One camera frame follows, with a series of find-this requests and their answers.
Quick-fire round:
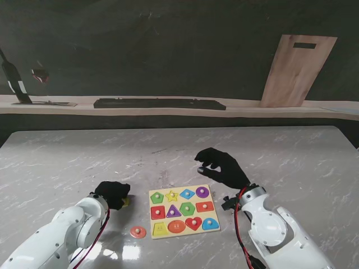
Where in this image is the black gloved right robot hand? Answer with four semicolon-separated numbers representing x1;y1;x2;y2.
194;147;251;189

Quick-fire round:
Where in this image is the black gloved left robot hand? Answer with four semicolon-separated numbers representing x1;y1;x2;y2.
94;181;131;211

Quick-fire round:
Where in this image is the orange rectangle puzzle piece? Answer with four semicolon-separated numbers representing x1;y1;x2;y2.
195;201;213;213

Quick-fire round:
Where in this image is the green pentagon puzzle piece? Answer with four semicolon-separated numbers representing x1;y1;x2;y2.
150;191;165;205

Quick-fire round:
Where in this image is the green hexagon puzzle piece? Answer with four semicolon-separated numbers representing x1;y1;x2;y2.
179;201;196;216

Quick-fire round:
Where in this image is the wooden shape puzzle board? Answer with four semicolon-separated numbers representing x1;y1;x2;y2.
148;184;221;239

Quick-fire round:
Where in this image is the blue semicircle puzzle piece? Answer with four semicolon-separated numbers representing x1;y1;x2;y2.
201;217;219;230

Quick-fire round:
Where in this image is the red heart puzzle piece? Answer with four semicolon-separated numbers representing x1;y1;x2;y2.
185;216;202;231

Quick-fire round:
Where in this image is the orange oval puzzle piece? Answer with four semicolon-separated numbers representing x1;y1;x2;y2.
130;226;147;239

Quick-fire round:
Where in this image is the wooden cutting board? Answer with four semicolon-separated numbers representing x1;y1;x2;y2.
259;34;338;108

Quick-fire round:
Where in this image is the long black tray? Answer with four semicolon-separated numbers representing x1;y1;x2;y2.
93;98;227;111

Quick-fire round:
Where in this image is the light wooden shelf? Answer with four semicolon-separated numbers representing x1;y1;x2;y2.
0;94;359;121

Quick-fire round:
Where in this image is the wine glass with red wine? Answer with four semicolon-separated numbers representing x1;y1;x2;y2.
30;60;56;104

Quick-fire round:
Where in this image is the dark wine bottle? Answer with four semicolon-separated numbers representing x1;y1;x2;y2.
0;49;33;104

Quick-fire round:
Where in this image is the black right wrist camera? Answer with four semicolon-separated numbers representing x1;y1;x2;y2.
221;195;239;212

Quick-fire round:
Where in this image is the red cable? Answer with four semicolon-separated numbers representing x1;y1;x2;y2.
234;189;255;266
68;210;111;263

